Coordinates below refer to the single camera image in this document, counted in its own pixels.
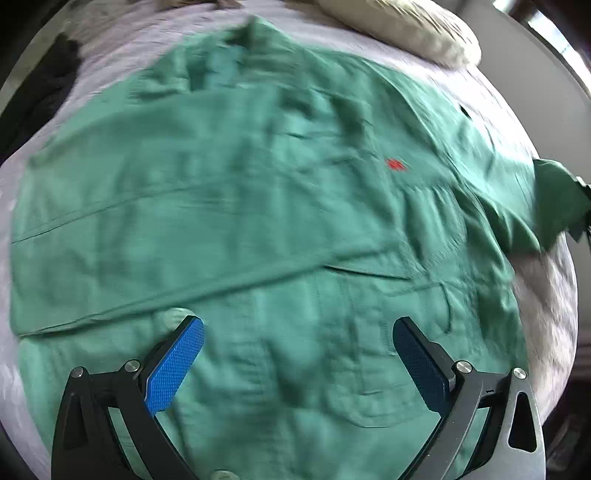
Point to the black garment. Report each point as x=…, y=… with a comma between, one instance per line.
x=41, y=97

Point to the green button-up shirt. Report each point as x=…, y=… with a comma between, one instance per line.
x=258, y=221

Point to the grey fluffy bed blanket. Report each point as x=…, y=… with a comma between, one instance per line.
x=549, y=295

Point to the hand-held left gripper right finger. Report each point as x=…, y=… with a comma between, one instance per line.
x=422, y=364

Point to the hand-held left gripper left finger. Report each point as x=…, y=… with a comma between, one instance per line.
x=178, y=360

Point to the cream fluffy pillow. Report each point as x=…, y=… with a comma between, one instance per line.
x=415, y=32

